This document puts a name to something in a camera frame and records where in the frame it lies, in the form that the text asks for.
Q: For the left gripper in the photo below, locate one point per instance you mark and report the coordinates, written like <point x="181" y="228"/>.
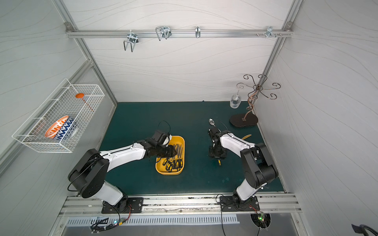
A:
<point x="170" y="151"/>

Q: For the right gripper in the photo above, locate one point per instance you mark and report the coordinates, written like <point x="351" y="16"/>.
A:
<point x="216" y="152"/>

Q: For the yellow plastic storage tray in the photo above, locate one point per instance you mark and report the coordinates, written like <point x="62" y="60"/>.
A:
<point x="158" y="166"/>

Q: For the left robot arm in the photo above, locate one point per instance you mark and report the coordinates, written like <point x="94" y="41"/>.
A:
<point x="89" y="175"/>

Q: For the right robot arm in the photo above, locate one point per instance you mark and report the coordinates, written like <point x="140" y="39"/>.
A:
<point x="257" y="162"/>

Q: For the wooden knife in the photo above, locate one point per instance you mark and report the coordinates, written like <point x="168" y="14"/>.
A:
<point x="246" y="137"/>

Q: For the copper hook stand black base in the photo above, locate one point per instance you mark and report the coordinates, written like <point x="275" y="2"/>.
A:
<point x="249" y="119"/>

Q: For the green table mat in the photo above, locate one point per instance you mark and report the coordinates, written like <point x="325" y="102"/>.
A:
<point x="136" y="121"/>

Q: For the clear glass jar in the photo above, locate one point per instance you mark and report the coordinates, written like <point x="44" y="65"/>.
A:
<point x="235" y="101"/>

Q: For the blue patterned bowl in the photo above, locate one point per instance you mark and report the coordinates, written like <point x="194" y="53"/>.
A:
<point x="66" y="130"/>

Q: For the orange spoon in basket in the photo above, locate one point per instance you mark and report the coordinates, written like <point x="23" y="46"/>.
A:
<point x="81" y="96"/>

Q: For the white vent strip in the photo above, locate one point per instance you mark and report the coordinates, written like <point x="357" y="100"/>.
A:
<point x="157" y="220"/>

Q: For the orange patterned bowl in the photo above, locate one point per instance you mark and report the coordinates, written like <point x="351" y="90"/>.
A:
<point x="53" y="130"/>

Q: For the metal double hook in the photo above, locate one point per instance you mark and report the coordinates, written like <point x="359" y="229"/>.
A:
<point x="131" y="41"/>

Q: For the metal loop hook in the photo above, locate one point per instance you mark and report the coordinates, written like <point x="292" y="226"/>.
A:
<point x="163" y="32"/>

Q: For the small metal hook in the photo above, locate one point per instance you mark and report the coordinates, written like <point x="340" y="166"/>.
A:
<point x="197" y="32"/>

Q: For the metal clamp hook right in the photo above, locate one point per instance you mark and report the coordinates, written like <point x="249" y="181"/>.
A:
<point x="269" y="33"/>

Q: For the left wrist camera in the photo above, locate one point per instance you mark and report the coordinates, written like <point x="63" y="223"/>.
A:
<point x="161" y="138"/>

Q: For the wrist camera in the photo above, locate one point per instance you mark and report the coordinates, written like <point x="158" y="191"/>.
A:
<point x="161" y="138"/>
<point x="213" y="131"/>

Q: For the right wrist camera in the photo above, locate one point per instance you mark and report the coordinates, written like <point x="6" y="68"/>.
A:
<point x="213" y="131"/>

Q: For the metal spoon white handle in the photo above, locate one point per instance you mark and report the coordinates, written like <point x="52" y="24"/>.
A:
<point x="212" y="122"/>

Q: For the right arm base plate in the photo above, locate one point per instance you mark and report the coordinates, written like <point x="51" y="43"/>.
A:
<point x="239" y="204"/>

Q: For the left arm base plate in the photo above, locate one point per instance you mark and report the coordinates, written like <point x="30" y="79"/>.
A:
<point x="126" y="205"/>

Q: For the aluminium front rail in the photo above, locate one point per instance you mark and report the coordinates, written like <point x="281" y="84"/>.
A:
<point x="266" y="202"/>

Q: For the aluminium rail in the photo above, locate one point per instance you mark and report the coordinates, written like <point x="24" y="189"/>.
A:
<point x="266" y="202"/>
<point x="176" y="33"/>

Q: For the white wire basket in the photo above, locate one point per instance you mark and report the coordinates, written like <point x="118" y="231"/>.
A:
<point x="61" y="102"/>

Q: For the aluminium top rail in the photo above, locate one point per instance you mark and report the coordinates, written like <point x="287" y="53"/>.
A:
<point x="176" y="33"/>

